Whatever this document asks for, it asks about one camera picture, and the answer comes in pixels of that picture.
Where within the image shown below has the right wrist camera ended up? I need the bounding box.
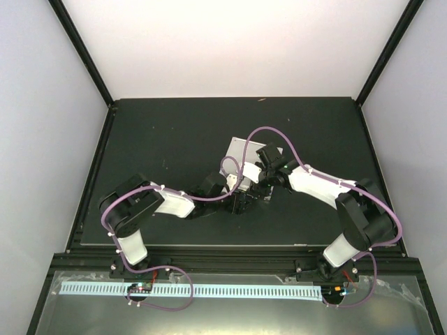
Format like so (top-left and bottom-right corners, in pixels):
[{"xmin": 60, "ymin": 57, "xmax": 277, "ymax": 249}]
[{"xmin": 242, "ymin": 161, "xmax": 262, "ymax": 184}]

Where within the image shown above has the white slotted cable duct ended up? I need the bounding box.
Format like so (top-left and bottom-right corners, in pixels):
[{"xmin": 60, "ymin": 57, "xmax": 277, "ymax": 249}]
[{"xmin": 59, "ymin": 281, "xmax": 322, "ymax": 302}]

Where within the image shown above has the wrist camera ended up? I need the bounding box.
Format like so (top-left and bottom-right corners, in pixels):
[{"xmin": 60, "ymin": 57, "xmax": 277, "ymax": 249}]
[
  {"xmin": 242, "ymin": 161, "xmax": 262, "ymax": 184},
  {"xmin": 226, "ymin": 174, "xmax": 241, "ymax": 191}
]

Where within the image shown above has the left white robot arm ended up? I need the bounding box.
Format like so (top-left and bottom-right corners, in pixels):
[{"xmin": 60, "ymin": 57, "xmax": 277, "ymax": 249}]
[{"xmin": 99, "ymin": 172, "xmax": 256, "ymax": 278}]

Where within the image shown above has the aluminium poker case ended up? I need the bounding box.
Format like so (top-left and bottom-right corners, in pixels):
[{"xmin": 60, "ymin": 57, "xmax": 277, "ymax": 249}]
[{"xmin": 219, "ymin": 137, "xmax": 265, "ymax": 178}]

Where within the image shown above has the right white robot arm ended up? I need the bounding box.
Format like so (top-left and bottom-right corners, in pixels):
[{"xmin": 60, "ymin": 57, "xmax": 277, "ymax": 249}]
[{"xmin": 243, "ymin": 144, "xmax": 397, "ymax": 281}]

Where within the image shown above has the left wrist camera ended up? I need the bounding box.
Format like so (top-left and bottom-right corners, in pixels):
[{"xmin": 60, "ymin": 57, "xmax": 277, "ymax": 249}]
[{"xmin": 226, "ymin": 174, "xmax": 241, "ymax": 191}]

